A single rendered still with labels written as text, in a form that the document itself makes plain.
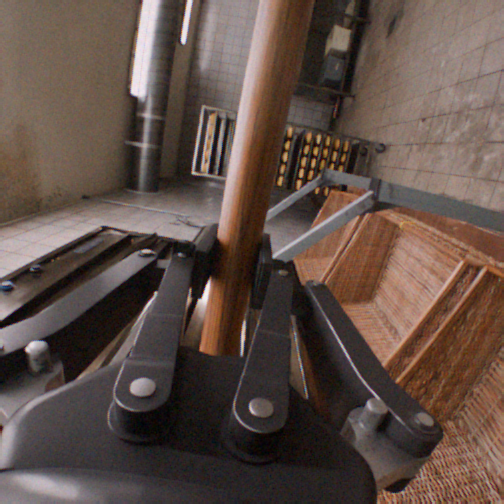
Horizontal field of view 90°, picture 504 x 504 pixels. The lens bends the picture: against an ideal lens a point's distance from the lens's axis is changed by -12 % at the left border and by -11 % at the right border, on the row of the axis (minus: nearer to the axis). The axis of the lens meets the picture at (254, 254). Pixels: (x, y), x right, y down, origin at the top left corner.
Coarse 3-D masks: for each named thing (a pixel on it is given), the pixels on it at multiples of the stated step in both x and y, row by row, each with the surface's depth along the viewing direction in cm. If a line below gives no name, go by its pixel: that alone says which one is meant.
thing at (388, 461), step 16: (368, 400) 8; (352, 416) 8; (368, 416) 7; (384, 416) 7; (352, 432) 7; (368, 432) 7; (384, 432) 7; (368, 448) 7; (384, 448) 7; (400, 448) 7; (384, 464) 6; (400, 464) 6; (416, 464) 7; (384, 480) 6
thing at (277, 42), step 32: (288, 0) 14; (256, 32) 15; (288, 32) 14; (256, 64) 15; (288, 64) 15; (256, 96) 15; (288, 96) 16; (256, 128) 16; (256, 160) 16; (256, 192) 17; (224, 224) 18; (256, 224) 18; (224, 256) 18; (256, 256) 19; (224, 288) 19; (224, 320) 20; (224, 352) 21
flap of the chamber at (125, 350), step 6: (204, 234) 151; (198, 240) 140; (150, 306) 79; (138, 324) 70; (138, 330) 67; (132, 336) 65; (126, 342) 63; (132, 342) 63; (126, 348) 61; (120, 354) 59; (126, 354) 59; (114, 360) 57
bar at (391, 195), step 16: (320, 176) 100; (336, 176) 99; (352, 176) 99; (304, 192) 102; (368, 192) 56; (384, 192) 54; (400, 192) 54; (416, 192) 53; (272, 208) 106; (352, 208) 56; (368, 208) 56; (384, 208) 56; (416, 208) 55; (432, 208) 54; (448, 208) 54; (464, 208) 54; (480, 208) 54; (320, 224) 58; (336, 224) 57; (480, 224) 55; (496, 224) 55; (304, 240) 58; (288, 256) 59; (256, 320) 42; (240, 352) 33
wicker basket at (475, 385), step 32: (480, 288) 50; (448, 320) 52; (448, 352) 55; (480, 352) 55; (416, 384) 58; (448, 384) 58; (480, 384) 58; (448, 416) 62; (480, 416) 56; (448, 448) 55; (480, 448) 53; (416, 480) 50; (448, 480) 49; (480, 480) 47
